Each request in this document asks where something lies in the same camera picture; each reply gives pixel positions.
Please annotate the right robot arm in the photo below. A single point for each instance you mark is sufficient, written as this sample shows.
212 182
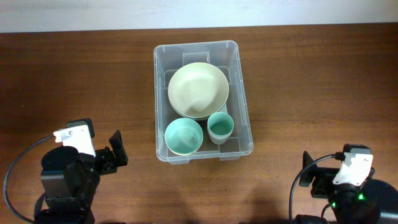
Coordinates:
374 201

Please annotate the clear plastic storage bin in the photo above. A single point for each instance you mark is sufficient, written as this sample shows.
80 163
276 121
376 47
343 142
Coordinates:
224 55

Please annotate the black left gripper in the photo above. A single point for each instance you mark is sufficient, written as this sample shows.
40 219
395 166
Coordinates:
109 163

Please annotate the green cup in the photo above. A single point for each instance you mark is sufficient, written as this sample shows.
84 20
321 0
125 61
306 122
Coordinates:
220 126

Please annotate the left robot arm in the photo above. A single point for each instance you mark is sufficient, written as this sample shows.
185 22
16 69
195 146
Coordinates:
71 178

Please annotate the blue bowl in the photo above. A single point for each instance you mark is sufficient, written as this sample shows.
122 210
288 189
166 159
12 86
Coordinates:
192 117

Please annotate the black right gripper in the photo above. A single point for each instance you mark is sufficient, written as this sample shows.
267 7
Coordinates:
324 178

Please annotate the cream bowl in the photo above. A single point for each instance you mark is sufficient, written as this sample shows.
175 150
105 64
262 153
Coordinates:
198 89

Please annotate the green bowl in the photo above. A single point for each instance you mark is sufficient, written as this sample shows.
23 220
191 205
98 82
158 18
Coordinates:
183 136

